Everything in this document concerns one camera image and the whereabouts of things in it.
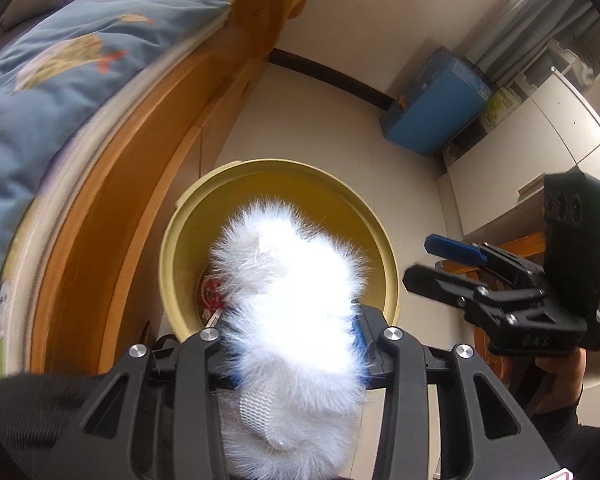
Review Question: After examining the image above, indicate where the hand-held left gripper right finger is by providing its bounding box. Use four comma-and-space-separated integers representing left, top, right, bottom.
350, 305, 561, 480

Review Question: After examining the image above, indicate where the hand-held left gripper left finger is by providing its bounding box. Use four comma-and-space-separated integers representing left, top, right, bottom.
45, 329, 242, 480

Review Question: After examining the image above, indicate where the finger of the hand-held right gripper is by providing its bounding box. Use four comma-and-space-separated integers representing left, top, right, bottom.
402, 262, 546, 328
425, 234, 546, 291

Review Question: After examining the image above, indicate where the red snack packet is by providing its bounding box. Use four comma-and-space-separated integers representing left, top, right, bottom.
197, 272, 231, 322

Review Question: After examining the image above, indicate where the white fluffy plush item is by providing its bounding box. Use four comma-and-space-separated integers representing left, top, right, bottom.
207, 199, 373, 480

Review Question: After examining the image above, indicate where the yellow plastic bin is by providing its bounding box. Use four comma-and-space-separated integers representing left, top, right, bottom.
159, 159, 400, 343

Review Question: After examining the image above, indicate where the person's right forearm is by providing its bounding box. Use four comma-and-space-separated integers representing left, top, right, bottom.
530, 400, 600, 480

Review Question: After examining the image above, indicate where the person's right hand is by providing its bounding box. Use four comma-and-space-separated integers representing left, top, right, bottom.
535, 349, 588, 413

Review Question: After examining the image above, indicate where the white cabinet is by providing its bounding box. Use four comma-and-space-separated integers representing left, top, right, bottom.
437, 40, 600, 396

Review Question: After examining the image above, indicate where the blue cardboard box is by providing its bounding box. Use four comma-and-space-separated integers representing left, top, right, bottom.
379, 46, 496, 157

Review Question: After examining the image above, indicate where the yellow-green plastic bag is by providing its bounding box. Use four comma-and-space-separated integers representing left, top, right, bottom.
484, 86, 523, 126

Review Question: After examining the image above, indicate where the white mattress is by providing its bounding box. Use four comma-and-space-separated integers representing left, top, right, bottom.
0, 10, 231, 381

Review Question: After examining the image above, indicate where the grey curtain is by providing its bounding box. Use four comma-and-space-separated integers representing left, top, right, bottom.
472, 0, 600, 91

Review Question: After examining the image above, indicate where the blue printed quilt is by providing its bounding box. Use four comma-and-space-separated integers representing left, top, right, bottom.
0, 0, 246, 281

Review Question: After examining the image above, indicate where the wooden bunk bed frame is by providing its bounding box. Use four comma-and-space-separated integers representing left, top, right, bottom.
27, 0, 326, 376

